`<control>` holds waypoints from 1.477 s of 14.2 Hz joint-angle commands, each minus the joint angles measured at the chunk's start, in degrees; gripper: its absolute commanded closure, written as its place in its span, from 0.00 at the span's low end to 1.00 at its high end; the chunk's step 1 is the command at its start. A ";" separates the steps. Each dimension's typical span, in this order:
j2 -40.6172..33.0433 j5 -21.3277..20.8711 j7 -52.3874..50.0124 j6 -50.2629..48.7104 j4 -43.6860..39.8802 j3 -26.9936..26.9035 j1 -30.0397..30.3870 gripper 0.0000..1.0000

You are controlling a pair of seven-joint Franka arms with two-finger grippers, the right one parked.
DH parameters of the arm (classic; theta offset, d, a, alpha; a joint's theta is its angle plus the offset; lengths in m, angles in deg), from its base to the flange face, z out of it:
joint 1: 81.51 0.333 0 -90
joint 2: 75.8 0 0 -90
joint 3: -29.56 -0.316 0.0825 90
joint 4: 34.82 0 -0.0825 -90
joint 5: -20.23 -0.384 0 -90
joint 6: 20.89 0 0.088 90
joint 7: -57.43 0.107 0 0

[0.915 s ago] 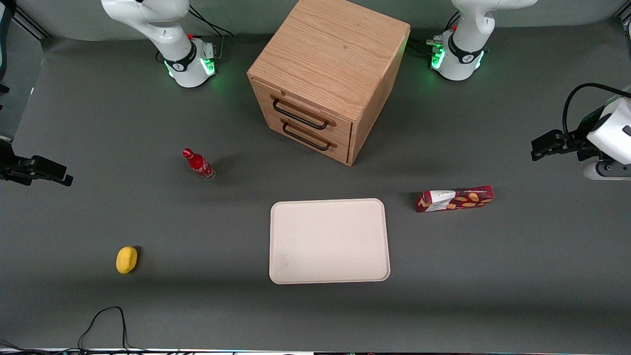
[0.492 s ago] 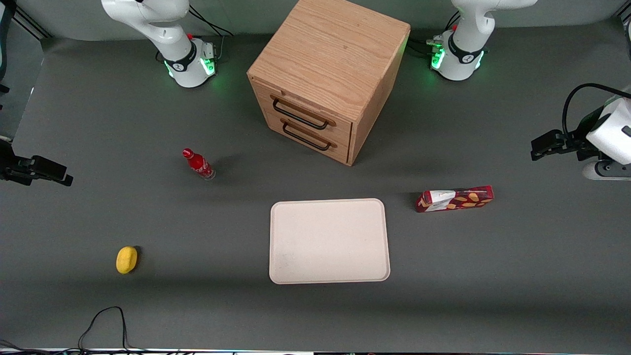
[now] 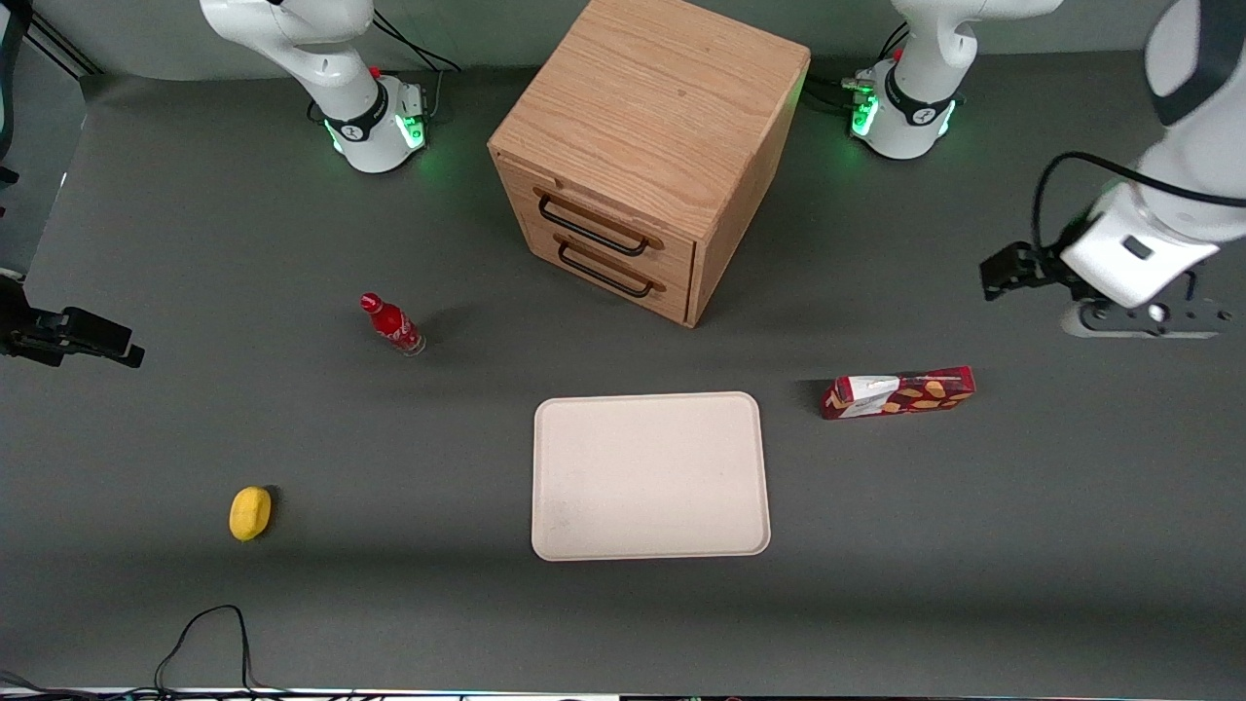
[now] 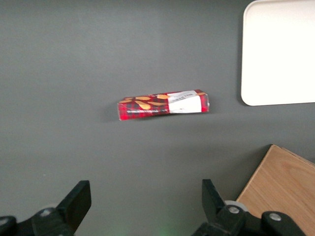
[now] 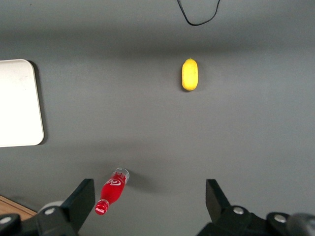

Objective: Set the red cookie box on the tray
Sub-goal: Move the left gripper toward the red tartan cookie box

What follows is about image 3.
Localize black cable bundle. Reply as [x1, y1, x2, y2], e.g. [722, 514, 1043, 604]
[0, 668, 61, 701]

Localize wooden drawer front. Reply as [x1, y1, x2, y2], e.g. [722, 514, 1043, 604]
[504, 161, 698, 289]
[524, 216, 696, 327]

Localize black metal drawer handle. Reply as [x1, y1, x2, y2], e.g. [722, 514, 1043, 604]
[537, 194, 652, 258]
[556, 240, 656, 299]

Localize beige plastic tray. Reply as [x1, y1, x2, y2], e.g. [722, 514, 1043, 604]
[531, 391, 772, 563]

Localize red cola bottle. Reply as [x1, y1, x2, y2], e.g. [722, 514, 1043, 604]
[359, 292, 427, 357]

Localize wooden drawer cabinet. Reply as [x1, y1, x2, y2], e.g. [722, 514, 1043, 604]
[487, 0, 812, 329]

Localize yellow lemon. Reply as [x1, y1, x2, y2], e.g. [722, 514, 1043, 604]
[229, 486, 274, 542]

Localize black left arm base cables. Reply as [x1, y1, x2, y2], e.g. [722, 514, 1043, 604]
[803, 19, 912, 116]

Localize black looped cable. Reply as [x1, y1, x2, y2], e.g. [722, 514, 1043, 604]
[154, 605, 260, 698]

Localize black right arm base cable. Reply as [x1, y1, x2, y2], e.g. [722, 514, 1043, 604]
[373, 10, 464, 126]

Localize red cookie box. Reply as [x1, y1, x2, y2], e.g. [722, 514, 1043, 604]
[821, 366, 976, 421]

